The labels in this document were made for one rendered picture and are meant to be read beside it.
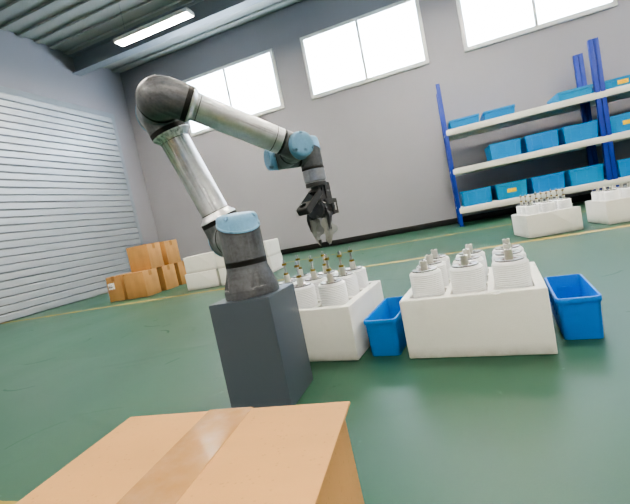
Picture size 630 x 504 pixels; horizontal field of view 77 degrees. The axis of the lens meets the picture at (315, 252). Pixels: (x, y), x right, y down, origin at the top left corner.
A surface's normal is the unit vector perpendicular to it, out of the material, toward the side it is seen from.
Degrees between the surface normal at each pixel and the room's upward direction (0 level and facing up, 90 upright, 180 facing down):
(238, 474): 0
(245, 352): 90
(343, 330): 90
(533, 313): 90
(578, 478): 0
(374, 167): 90
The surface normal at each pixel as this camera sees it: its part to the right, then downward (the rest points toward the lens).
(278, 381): -0.30, 0.13
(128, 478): -0.20, -0.98
